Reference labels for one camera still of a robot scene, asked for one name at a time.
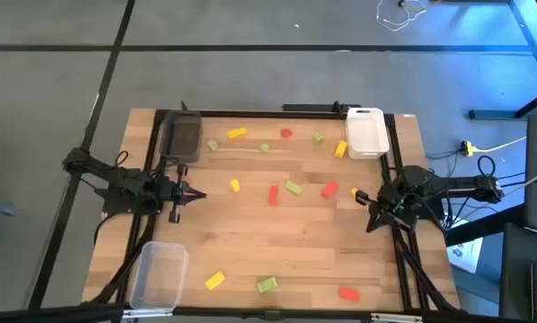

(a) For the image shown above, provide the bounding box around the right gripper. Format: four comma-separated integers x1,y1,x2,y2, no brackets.
356,186,416,233

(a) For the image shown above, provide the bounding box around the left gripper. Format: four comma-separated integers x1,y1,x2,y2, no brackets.
158,163,207,224

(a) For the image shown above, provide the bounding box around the red rectangular block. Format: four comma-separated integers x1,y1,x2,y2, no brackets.
338,286,361,302
321,180,340,200

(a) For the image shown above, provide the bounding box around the clear plastic storage bin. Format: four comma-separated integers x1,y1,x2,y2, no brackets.
158,109,204,164

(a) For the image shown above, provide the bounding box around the green rectangular block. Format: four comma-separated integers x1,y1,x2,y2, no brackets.
284,179,304,197

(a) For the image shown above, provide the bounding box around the green arch block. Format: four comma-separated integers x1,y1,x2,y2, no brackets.
256,275,279,294

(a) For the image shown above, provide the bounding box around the white plastic bin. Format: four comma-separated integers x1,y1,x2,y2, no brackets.
344,107,392,161

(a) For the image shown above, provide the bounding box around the white paper sheet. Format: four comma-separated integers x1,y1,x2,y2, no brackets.
446,214,484,274

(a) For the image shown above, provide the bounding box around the black desk crossbar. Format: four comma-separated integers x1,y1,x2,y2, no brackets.
445,204,525,247

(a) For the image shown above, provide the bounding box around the yellow extension cord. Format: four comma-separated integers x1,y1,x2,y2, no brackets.
459,135,528,157

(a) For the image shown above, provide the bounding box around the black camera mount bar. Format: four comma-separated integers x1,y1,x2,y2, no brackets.
281,101,349,114

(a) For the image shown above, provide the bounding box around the black table frame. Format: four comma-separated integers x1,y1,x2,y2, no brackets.
0,109,525,323

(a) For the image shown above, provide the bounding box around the metal desk leg frame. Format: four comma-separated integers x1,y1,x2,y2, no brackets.
468,0,537,121

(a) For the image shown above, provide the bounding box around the white floor cable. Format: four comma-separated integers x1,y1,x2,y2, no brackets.
375,0,431,32

